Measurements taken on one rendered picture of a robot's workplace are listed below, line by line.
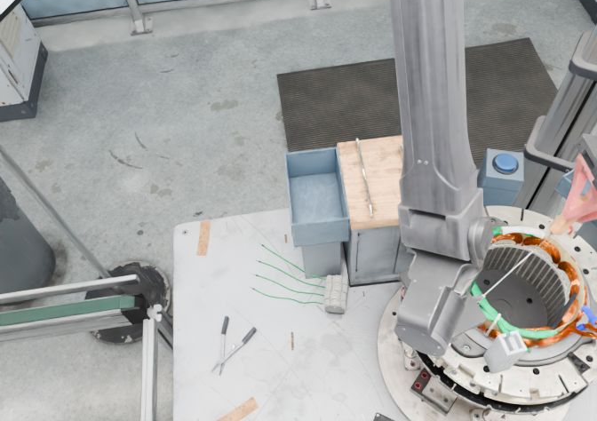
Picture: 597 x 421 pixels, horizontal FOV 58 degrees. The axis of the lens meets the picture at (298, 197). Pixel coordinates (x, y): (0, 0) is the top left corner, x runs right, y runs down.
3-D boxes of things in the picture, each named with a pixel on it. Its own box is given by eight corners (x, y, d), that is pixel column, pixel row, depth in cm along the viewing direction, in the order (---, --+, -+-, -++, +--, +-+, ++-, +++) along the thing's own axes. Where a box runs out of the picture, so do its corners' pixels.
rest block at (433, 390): (433, 374, 104) (437, 366, 100) (458, 392, 102) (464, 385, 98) (421, 393, 102) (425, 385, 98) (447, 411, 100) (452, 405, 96)
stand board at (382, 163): (350, 230, 98) (351, 224, 96) (337, 149, 108) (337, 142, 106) (459, 218, 98) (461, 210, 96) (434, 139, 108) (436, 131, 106)
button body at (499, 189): (492, 244, 123) (523, 181, 102) (461, 239, 125) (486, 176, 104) (493, 218, 127) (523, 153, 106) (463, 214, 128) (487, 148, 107)
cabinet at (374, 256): (349, 288, 120) (352, 229, 98) (338, 218, 130) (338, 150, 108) (436, 278, 120) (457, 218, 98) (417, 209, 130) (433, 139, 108)
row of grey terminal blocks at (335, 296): (344, 320, 116) (345, 313, 112) (322, 317, 116) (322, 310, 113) (348, 278, 121) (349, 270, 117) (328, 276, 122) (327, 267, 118)
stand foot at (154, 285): (79, 351, 197) (77, 350, 195) (88, 268, 215) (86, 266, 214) (171, 337, 197) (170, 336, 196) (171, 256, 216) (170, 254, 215)
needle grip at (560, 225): (556, 237, 66) (588, 207, 62) (545, 227, 67) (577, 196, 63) (563, 234, 67) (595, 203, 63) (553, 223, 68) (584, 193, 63)
